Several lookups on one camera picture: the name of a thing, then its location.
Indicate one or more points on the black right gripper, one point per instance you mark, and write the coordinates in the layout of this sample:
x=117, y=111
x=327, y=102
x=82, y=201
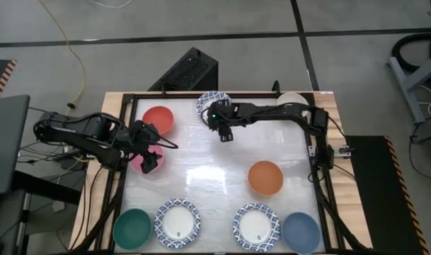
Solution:
x=222, y=115

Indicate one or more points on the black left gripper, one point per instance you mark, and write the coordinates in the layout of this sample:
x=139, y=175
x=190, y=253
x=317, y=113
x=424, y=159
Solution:
x=144, y=136

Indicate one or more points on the blue patterned white plate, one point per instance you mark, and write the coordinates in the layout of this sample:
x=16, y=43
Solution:
x=256, y=227
x=204, y=100
x=177, y=223

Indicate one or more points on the green bowl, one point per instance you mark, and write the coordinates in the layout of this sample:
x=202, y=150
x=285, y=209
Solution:
x=132, y=229

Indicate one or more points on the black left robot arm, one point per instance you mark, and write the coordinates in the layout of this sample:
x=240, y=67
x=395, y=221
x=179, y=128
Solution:
x=95, y=131

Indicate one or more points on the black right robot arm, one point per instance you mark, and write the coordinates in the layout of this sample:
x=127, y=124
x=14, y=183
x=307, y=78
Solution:
x=289, y=110

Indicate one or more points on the pink bowl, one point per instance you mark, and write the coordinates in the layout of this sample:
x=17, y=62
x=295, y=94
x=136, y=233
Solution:
x=136, y=164

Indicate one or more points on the red bowl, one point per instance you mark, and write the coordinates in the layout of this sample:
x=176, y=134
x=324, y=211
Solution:
x=158, y=119

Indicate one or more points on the orange bowl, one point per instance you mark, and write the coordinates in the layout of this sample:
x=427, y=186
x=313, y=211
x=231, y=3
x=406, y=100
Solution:
x=265, y=178

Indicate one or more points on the black perforated computer tower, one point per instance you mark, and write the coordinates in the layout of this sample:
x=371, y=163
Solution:
x=187, y=71

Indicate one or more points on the white bowl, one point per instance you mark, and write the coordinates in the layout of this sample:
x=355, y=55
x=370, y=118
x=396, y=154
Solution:
x=293, y=97

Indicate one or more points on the blue bowl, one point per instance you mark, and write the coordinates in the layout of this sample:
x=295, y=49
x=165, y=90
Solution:
x=300, y=232

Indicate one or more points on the grey monitor panel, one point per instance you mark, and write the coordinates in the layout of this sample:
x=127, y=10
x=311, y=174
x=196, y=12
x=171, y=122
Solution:
x=6, y=141

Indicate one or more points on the large black hazard-striped mat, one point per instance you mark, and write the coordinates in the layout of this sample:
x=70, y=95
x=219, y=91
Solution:
x=378, y=184

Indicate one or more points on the black aluminium table frame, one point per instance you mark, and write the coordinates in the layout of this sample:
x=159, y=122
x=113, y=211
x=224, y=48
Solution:
x=172, y=95

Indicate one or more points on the silver metal bracket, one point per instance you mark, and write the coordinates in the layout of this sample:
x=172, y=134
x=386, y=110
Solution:
x=344, y=151

